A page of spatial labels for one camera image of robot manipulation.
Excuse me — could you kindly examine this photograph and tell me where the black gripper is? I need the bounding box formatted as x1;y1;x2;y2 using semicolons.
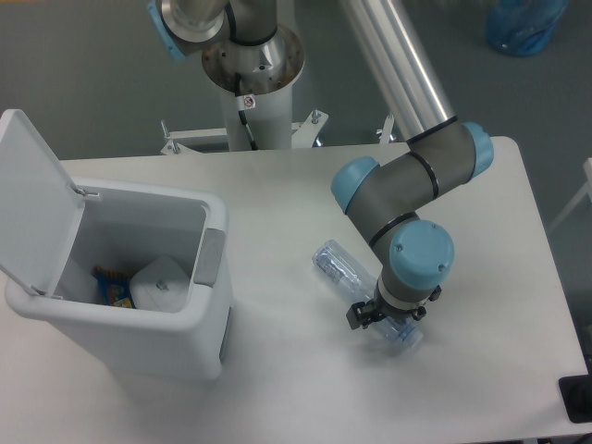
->
346;285;442;330

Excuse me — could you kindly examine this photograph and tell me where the clear crushed plastic bottle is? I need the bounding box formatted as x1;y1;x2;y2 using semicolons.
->
312;240;424;349

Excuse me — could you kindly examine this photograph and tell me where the white plastic wrapper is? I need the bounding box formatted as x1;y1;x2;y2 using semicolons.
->
129;255;190;313

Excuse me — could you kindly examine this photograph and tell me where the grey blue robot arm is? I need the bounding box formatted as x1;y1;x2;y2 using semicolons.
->
148;1;494;329

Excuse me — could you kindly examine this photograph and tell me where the white plastic trash can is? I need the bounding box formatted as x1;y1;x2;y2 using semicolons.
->
5;178;232;380

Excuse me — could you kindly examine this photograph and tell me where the white trash can lid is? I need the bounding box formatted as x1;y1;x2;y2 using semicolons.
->
1;109;101;296

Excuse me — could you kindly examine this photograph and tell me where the black device at table edge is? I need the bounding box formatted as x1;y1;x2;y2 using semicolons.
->
559;375;591;424

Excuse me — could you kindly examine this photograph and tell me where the white furniture leg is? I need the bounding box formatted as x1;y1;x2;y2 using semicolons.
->
549;157;591;232

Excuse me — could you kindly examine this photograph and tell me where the blue orange snack packet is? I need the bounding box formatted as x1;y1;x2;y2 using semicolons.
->
93;266;136;309

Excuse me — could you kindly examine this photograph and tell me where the blue plastic bag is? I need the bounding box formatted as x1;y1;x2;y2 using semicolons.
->
485;0;570;57

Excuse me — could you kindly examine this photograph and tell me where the white pedestal base frame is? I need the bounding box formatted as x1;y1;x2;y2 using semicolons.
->
160;109;399;155

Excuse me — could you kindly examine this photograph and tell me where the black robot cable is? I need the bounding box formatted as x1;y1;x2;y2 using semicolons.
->
233;72;259;152

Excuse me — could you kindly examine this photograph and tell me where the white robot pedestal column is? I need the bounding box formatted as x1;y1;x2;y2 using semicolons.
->
202;25;304;151

